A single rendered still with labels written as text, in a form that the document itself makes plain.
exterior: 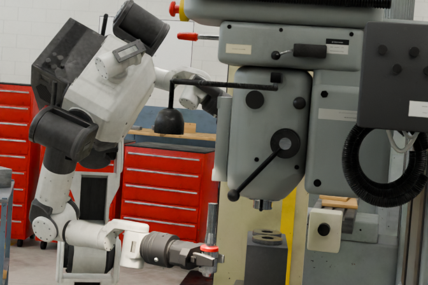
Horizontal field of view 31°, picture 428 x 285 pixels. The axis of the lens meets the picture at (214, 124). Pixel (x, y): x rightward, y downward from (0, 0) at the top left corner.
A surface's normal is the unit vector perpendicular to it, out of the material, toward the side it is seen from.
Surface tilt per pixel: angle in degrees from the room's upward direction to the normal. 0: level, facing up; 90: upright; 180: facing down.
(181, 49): 90
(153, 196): 90
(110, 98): 58
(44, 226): 111
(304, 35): 90
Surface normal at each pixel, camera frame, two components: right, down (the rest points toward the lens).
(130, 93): 0.77, 0.01
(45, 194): -0.42, 0.37
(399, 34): -0.14, 0.04
